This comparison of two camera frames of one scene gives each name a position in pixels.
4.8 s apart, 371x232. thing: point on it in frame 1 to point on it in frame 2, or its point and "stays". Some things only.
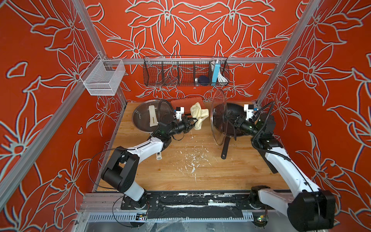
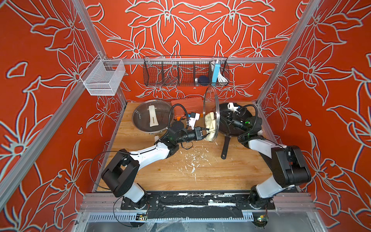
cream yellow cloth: [197, 111] to [210, 123]
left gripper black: [186, 125] to [197, 134]
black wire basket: [186, 71] stays
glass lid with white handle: [147, 114] stays
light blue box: [216, 72] stays
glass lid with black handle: [219, 117] to [211, 113]
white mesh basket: [103, 77] stays
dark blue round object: [204, 80] stays
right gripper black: [240, 122] stays
